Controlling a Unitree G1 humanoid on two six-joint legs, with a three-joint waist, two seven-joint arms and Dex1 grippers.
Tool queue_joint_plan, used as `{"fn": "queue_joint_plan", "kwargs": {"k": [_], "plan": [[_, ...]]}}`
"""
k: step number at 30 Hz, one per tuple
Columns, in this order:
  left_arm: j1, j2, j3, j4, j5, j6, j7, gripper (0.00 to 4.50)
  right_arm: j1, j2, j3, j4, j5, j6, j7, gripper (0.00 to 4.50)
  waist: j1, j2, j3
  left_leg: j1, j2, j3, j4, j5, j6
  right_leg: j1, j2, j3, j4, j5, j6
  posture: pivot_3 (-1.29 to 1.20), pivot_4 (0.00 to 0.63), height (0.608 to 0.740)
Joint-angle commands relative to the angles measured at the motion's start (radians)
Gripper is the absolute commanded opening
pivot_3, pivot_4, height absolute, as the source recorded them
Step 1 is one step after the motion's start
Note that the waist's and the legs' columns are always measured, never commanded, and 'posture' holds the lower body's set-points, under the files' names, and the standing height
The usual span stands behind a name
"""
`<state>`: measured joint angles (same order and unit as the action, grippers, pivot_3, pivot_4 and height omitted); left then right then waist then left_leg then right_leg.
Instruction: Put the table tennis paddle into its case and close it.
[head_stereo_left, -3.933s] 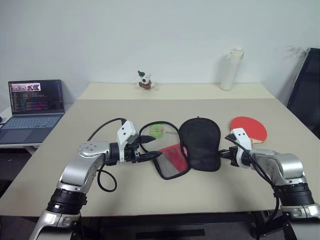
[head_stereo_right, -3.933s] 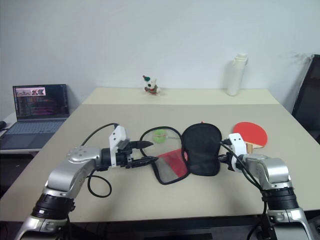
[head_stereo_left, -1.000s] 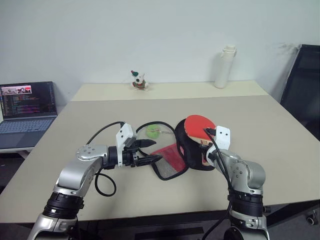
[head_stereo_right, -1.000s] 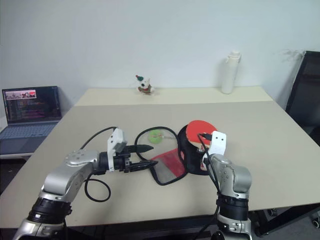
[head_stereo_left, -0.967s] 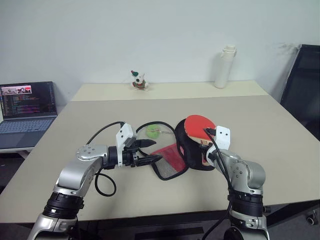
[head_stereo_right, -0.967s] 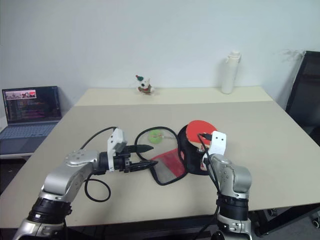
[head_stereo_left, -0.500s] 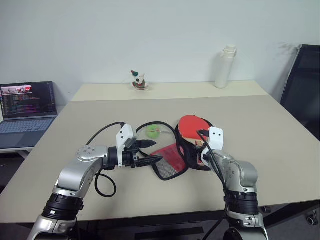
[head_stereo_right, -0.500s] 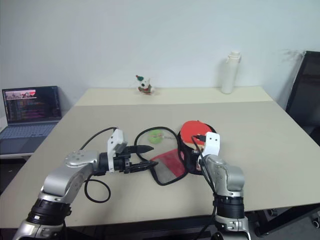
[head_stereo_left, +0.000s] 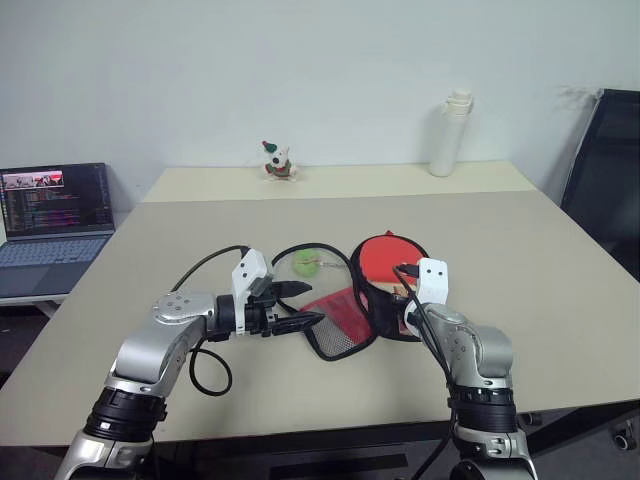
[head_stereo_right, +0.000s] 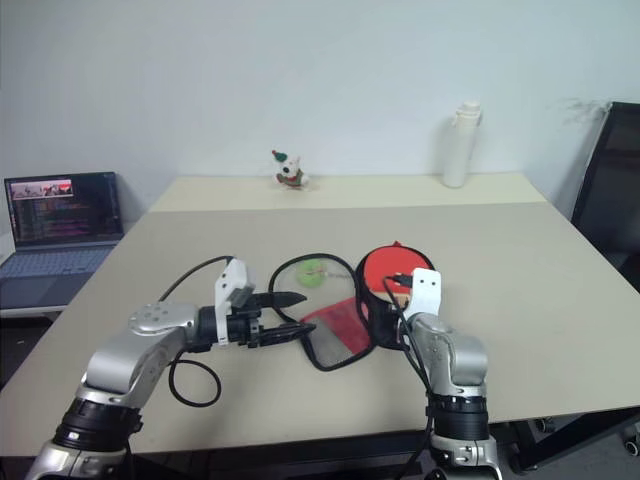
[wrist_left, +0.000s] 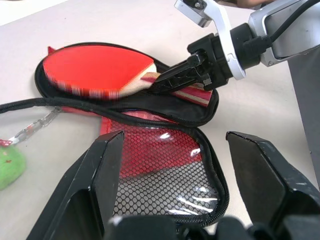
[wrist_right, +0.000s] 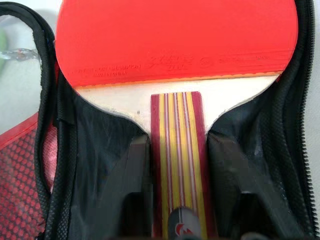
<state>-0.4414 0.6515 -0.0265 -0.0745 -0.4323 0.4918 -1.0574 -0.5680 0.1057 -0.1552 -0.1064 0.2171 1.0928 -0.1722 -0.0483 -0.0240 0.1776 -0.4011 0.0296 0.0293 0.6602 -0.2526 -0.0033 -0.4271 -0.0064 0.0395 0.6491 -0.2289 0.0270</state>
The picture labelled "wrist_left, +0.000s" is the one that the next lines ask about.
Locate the black paddle case red mesh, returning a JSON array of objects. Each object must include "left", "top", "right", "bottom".
[{"left": 0, "top": 41, "right": 230, "bottom": 228}]

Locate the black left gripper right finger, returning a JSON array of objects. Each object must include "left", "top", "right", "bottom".
[{"left": 225, "top": 131, "right": 320, "bottom": 240}]

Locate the red table tennis paddle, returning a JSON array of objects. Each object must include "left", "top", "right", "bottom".
[{"left": 42, "top": 46, "right": 214, "bottom": 107}]

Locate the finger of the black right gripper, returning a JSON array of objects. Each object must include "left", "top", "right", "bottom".
[
  {"left": 155, "top": 55, "right": 204, "bottom": 81},
  {"left": 151, "top": 71, "right": 206, "bottom": 95}
]

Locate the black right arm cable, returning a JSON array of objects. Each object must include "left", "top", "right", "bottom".
[{"left": 241, "top": 0, "right": 309, "bottom": 54}]

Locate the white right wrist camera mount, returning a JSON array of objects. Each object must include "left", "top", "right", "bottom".
[{"left": 174, "top": 0, "right": 247, "bottom": 81}]

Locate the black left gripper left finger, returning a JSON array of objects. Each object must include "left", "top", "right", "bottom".
[{"left": 26, "top": 129, "right": 125, "bottom": 240}]

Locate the green plush charm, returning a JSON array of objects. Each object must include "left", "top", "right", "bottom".
[{"left": 0, "top": 138, "right": 27, "bottom": 191}]

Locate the dark grey robot body panel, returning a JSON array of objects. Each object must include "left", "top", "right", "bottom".
[{"left": 287, "top": 44, "right": 320, "bottom": 192}]

